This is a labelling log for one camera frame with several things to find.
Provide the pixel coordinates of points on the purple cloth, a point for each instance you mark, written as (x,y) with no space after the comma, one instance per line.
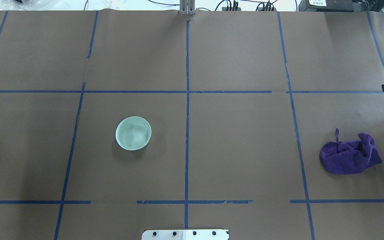
(352,157)

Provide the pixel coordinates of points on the mint green bowl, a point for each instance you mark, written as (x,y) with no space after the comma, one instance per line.
(133,133)

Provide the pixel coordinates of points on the black box device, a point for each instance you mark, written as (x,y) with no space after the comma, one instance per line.
(326,6)

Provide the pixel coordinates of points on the aluminium frame post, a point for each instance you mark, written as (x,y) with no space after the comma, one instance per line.
(187,7)

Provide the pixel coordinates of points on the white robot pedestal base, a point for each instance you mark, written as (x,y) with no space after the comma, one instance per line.
(186,234)

